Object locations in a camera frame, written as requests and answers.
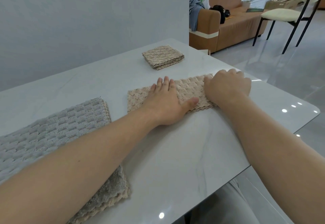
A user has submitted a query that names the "person's left forearm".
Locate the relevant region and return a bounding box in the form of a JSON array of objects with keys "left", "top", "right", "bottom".
[{"left": 0, "top": 104, "right": 163, "bottom": 224}]

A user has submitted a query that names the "cardboard box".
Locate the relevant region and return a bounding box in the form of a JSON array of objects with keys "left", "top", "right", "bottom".
[{"left": 264, "top": 0, "right": 304, "bottom": 10}]

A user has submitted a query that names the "person's right forearm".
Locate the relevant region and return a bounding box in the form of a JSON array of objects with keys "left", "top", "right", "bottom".
[{"left": 216, "top": 93, "right": 325, "bottom": 224}]

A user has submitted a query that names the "blue grey clothing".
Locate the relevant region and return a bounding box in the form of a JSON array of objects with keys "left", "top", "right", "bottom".
[{"left": 189, "top": 0, "right": 206, "bottom": 32}]

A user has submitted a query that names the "person's left hand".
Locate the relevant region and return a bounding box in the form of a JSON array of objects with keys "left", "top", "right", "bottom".
[{"left": 141, "top": 76, "right": 200, "bottom": 127}]

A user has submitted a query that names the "person's right hand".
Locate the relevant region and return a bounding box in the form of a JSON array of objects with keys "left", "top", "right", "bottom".
[{"left": 203, "top": 68, "right": 252, "bottom": 105}]

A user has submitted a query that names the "brown sofa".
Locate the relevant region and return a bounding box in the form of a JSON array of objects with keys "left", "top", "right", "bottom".
[{"left": 189, "top": 0, "right": 269, "bottom": 54}]

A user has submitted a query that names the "beige waffle towel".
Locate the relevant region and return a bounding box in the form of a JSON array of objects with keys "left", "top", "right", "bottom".
[
  {"left": 127, "top": 73, "right": 219, "bottom": 114},
  {"left": 142, "top": 45, "right": 185, "bottom": 71}
]

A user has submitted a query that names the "stack of cloths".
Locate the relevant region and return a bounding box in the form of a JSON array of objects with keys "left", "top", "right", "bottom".
[{"left": 0, "top": 97, "right": 131, "bottom": 224}]

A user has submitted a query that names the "white box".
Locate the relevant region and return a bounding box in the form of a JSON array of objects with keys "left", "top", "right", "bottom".
[{"left": 241, "top": 0, "right": 266, "bottom": 8}]

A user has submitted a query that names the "cream chair with black legs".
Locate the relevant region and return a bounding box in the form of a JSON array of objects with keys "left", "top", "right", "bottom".
[{"left": 252, "top": 0, "right": 325, "bottom": 55}]

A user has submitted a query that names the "white marble table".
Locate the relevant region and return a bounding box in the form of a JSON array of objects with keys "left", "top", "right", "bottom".
[{"left": 0, "top": 38, "right": 321, "bottom": 224}]

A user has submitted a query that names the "black bag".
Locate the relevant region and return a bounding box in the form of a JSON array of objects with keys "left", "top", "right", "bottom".
[{"left": 209, "top": 5, "right": 231, "bottom": 25}]

